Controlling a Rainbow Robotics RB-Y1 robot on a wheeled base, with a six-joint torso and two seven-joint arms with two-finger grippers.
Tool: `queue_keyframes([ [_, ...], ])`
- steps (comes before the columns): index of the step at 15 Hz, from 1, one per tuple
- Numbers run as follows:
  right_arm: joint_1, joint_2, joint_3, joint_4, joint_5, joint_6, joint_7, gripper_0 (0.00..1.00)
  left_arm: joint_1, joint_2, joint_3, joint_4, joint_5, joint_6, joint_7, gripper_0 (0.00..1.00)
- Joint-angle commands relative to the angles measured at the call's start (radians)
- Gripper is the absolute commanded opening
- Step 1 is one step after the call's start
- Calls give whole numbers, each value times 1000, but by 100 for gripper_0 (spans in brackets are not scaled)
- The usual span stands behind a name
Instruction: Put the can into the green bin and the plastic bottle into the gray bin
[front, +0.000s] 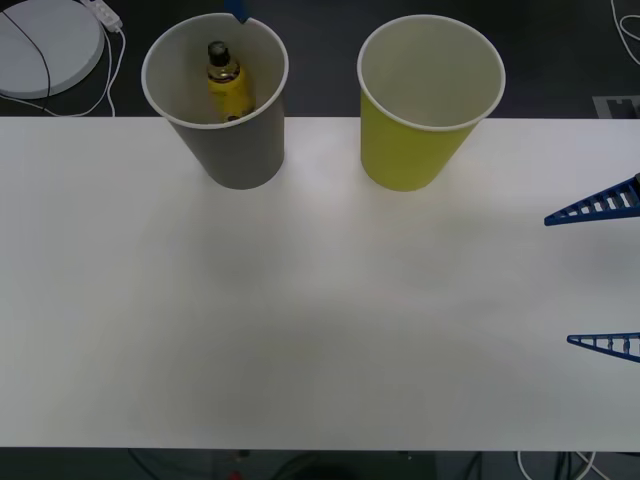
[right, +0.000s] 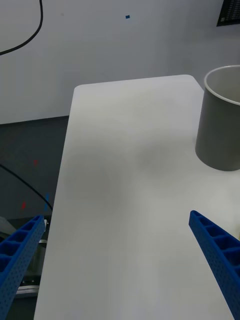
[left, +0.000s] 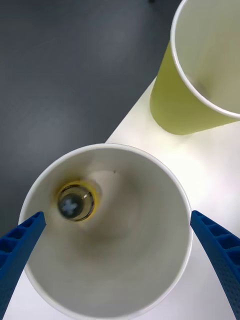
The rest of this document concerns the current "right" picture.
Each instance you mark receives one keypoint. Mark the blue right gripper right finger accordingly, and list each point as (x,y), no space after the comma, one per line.
(220,265)

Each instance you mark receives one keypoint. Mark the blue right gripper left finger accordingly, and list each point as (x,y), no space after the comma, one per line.
(20,260)

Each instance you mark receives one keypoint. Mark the grey plastic bin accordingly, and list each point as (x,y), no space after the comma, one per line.
(217,135)

